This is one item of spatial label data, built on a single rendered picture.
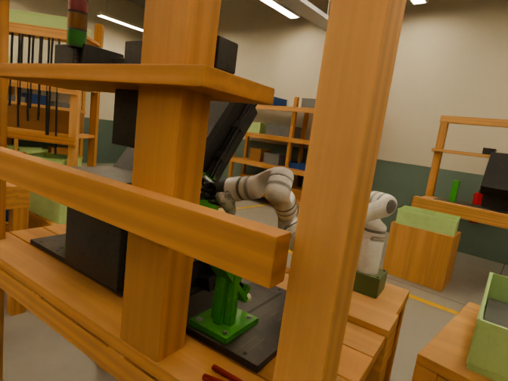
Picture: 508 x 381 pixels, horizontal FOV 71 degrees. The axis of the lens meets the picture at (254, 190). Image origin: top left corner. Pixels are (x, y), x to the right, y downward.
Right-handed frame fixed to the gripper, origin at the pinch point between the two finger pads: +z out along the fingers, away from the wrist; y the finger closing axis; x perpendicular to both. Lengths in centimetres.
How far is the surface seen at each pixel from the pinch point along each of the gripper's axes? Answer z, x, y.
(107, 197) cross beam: -8.4, 27.2, 26.8
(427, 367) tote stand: -59, 17, -71
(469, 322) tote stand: -68, -14, -100
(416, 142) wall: 25, -443, -354
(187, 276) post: -18.7, 32.4, 3.7
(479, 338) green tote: -74, 7, -66
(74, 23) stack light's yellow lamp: 11, -11, 57
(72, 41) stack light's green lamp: 12, -8, 54
